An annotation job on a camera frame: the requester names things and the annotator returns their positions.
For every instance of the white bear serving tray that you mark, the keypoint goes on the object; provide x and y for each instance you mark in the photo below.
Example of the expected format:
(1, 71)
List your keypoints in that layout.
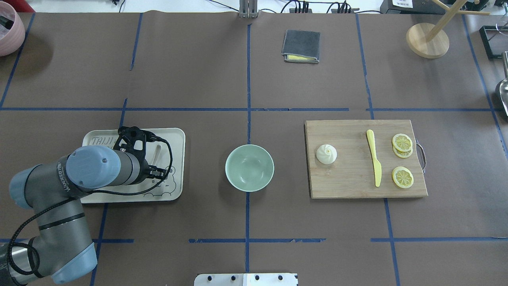
(168, 190)

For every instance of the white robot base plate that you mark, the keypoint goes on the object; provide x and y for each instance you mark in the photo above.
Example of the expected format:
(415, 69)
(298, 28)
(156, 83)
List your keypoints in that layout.
(247, 279)

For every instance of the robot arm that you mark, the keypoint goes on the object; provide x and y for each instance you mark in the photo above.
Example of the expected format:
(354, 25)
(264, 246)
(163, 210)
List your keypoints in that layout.
(56, 241)

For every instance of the yellow plastic knife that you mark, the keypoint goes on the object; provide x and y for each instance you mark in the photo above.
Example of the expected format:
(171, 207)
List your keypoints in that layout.
(377, 167)

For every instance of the lemon slice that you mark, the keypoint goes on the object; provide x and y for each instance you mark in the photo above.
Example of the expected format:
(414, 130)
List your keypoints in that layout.
(401, 154)
(402, 177)
(402, 142)

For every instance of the wooden mug tree stand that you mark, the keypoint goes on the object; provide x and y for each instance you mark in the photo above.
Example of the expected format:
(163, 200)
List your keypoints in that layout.
(429, 40)

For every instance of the middle lemon slice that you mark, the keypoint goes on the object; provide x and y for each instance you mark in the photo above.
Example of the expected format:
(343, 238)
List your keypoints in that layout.
(401, 154)

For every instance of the pink ice bowl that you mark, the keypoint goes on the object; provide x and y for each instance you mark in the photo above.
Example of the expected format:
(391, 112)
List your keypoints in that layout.
(11, 39)

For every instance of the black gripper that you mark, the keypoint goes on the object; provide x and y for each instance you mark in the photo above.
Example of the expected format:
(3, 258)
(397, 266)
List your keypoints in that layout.
(158, 172)

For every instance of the white steamed bun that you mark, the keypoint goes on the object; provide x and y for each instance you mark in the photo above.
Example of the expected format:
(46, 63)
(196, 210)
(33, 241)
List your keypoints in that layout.
(326, 154)

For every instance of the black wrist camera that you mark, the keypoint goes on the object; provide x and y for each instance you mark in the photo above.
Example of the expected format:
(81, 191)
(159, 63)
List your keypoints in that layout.
(128, 136)

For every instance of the lower lemon slice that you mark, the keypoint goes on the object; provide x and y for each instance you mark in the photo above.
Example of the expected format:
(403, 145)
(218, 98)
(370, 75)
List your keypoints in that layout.
(402, 177)

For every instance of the light green bowl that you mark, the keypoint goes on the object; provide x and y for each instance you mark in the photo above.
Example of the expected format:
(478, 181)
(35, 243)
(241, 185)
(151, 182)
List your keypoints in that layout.
(249, 168)

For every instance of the wooden cutting board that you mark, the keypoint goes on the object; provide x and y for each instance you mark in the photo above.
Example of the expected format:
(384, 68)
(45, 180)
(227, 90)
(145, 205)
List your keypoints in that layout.
(352, 175)

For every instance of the black glass rack tray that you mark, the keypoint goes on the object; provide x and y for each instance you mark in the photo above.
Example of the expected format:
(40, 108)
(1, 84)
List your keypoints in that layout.
(495, 40)

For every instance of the aluminium frame post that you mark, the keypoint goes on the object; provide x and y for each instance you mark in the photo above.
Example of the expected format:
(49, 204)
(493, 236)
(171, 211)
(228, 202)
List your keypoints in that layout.
(248, 9)

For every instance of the upper lemon slice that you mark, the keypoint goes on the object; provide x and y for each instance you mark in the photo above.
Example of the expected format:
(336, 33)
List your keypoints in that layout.
(402, 142)

